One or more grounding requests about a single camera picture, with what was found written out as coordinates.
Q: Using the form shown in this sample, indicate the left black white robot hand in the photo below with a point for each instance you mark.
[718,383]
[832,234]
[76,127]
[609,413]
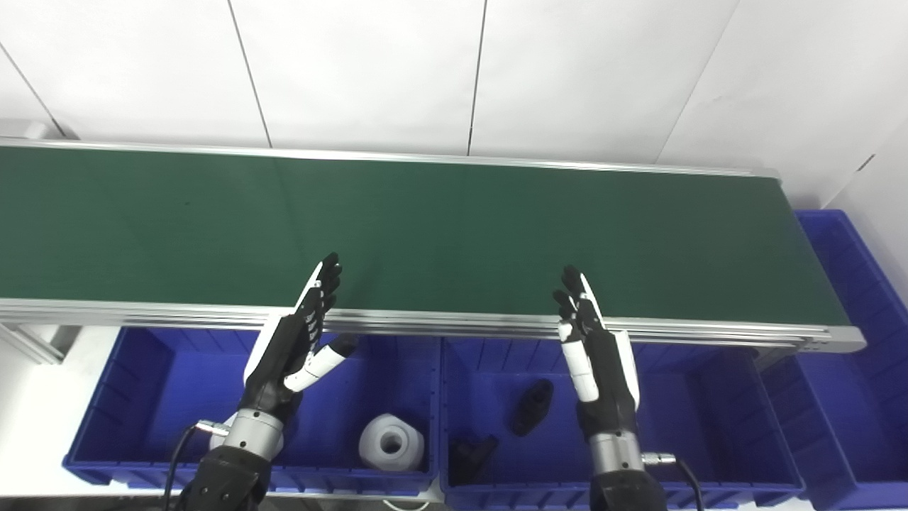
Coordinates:
[280,362]

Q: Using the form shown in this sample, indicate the grey conveyor end housing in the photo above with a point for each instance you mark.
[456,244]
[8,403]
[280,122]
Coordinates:
[25,129]

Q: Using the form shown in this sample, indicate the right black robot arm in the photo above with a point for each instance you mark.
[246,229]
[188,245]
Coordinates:
[624,482]

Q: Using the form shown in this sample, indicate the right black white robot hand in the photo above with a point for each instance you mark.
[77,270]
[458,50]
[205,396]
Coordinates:
[606,383]

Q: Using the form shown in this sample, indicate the black angular plastic part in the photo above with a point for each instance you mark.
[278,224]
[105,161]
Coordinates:
[469,461]

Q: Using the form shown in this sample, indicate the aluminium conveyor support leg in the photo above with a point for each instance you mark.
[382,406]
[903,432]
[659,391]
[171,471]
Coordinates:
[28,342]

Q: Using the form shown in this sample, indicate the black oval plastic part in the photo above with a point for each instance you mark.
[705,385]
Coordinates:
[533,406]

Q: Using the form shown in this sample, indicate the green conveyor belt aluminium frame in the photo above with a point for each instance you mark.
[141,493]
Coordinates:
[461,234]

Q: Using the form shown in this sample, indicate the white cylindrical plastic part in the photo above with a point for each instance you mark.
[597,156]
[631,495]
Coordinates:
[390,443]
[217,443]

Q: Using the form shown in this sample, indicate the blue plastic bin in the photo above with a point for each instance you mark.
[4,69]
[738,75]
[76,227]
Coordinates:
[709,426]
[156,397]
[858,383]

